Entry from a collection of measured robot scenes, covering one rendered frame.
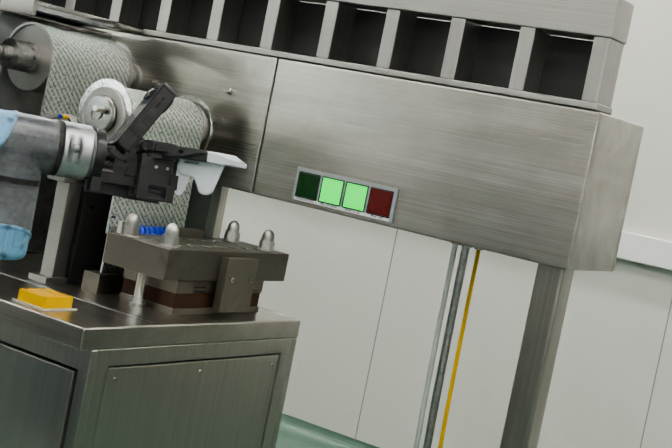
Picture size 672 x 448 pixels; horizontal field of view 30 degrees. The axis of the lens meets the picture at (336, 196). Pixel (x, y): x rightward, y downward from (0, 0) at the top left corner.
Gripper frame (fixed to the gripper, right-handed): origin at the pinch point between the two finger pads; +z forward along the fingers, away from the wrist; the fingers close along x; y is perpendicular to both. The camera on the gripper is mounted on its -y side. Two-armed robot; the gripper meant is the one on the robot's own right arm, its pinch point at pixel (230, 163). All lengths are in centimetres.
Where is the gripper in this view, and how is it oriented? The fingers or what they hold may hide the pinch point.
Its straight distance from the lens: 178.8
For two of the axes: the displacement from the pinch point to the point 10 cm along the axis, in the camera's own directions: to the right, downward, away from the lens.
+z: 9.0, 1.6, 4.1
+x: 4.2, -0.1, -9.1
